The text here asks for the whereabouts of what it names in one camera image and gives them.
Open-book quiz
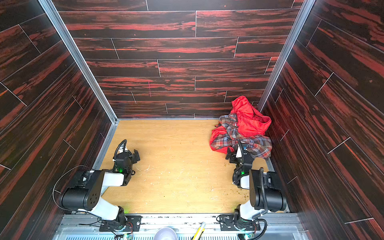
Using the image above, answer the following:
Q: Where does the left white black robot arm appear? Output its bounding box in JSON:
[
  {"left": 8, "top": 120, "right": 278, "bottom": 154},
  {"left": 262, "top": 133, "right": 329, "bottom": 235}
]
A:
[{"left": 58, "top": 140, "right": 140, "bottom": 232}]

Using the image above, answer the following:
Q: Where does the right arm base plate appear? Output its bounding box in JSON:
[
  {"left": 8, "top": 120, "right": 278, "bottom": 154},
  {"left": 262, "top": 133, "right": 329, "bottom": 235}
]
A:
[{"left": 216, "top": 214, "right": 261, "bottom": 232}]

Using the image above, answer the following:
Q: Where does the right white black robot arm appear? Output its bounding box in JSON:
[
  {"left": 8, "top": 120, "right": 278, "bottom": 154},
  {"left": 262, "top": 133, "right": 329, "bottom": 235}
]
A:
[{"left": 221, "top": 141, "right": 287, "bottom": 231}]

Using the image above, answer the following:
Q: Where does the red jacket cloth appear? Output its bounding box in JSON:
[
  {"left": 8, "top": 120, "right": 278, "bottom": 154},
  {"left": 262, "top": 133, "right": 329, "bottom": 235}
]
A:
[{"left": 228, "top": 96, "right": 272, "bottom": 136}]

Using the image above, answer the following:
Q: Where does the thin black cable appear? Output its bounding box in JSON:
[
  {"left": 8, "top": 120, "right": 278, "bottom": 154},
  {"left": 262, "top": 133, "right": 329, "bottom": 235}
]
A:
[{"left": 52, "top": 164, "right": 91, "bottom": 211}]

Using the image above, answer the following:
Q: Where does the grey red plaid shirt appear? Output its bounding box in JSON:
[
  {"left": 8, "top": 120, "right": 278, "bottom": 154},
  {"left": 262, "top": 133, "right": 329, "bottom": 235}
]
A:
[{"left": 209, "top": 113, "right": 273, "bottom": 159}]

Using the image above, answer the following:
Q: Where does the yellow handled tool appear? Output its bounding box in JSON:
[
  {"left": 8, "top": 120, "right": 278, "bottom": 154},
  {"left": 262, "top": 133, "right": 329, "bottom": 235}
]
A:
[{"left": 192, "top": 222, "right": 206, "bottom": 240}]

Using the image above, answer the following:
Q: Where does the grey round bowl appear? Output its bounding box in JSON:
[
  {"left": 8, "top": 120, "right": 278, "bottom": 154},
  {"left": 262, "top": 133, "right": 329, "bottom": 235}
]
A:
[{"left": 153, "top": 227, "right": 179, "bottom": 240}]

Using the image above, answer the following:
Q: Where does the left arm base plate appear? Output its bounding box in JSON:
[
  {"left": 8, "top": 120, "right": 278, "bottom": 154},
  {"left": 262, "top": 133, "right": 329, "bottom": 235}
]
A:
[{"left": 99, "top": 215, "right": 143, "bottom": 233}]

